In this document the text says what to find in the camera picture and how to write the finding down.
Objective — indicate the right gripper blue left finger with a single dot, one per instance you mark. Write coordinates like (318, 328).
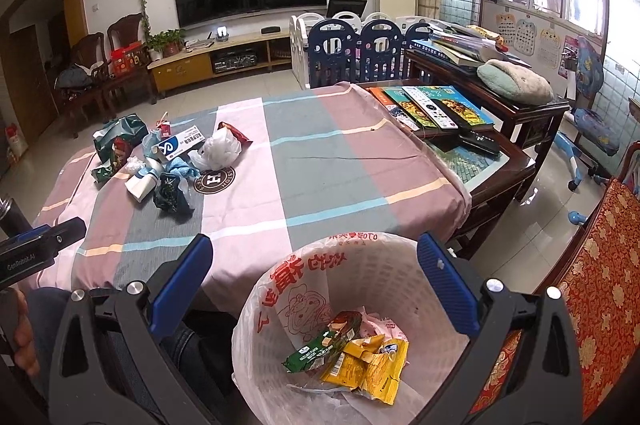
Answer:
(174, 285)

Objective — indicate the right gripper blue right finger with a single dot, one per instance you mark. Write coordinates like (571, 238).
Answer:
(461, 304)

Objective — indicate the yellow snack bag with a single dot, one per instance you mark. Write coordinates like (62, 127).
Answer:
(371, 366)

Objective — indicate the green snack wrapper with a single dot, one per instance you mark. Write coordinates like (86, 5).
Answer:
(327, 346)

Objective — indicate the light blue glove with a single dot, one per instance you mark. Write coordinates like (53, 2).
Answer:
(171, 192)

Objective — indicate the white tissue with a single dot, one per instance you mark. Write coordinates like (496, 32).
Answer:
(132, 166)

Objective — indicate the white blue label box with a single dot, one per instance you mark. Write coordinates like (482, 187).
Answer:
(179, 143)

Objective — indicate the white plastic bag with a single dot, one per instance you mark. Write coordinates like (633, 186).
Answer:
(217, 152)

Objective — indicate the red chip bag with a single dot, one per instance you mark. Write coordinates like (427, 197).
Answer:
(236, 133)

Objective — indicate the pink plastic bag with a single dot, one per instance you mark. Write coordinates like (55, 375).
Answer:
(373, 324)

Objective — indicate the white lined trash basket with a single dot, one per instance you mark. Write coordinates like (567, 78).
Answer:
(297, 298)

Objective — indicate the person's left hand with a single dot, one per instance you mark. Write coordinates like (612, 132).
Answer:
(25, 353)

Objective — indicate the black steel tumbler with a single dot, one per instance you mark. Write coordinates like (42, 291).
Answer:
(12, 220)

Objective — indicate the striped pink grey tablecloth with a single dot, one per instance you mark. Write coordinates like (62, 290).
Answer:
(330, 162)

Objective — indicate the red gold patterned sofa cushion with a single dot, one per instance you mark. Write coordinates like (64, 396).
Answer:
(600, 285)

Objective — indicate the black remote control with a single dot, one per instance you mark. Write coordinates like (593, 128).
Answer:
(479, 142)

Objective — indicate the dark green tissue box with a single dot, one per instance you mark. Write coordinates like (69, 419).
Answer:
(129, 128)

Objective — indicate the dark wooden side table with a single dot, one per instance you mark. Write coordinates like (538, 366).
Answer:
(525, 134)

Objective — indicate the white remote control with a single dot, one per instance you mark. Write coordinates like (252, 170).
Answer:
(430, 108)

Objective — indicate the colourful picture book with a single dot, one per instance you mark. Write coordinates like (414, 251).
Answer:
(457, 103)

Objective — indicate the wooden armchair with bag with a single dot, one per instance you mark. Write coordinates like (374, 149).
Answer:
(84, 81)

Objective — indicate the red gift box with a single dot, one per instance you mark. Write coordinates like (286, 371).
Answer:
(130, 59)

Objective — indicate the wooden armchair with red box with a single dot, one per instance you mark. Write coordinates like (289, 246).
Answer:
(122, 33)

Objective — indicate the green beige cushion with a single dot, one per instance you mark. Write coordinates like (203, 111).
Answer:
(515, 83)

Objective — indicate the yellow wooden tv cabinet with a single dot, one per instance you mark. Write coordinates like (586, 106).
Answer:
(220, 60)

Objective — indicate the potted green plant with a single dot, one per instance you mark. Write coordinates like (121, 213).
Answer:
(168, 42)

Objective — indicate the navy white baby fence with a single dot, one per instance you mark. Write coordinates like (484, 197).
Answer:
(347, 47)

